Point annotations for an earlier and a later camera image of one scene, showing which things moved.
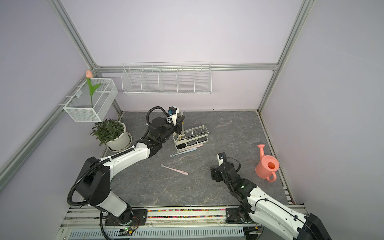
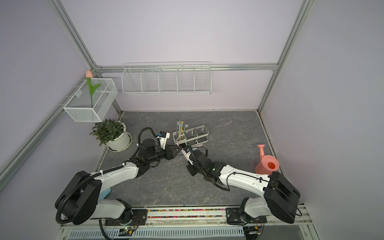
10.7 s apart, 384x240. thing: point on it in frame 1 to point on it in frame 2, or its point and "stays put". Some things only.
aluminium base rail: [87, 217] stays put
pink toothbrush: [175, 170] to [183, 150]
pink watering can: [266, 169] stays put
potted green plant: [113, 133] stays put
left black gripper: [179, 124] to [169, 154]
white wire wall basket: [166, 78] stays put
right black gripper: [215, 174] to [189, 168]
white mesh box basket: [79, 107] stays put
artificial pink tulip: [89, 75] stays put
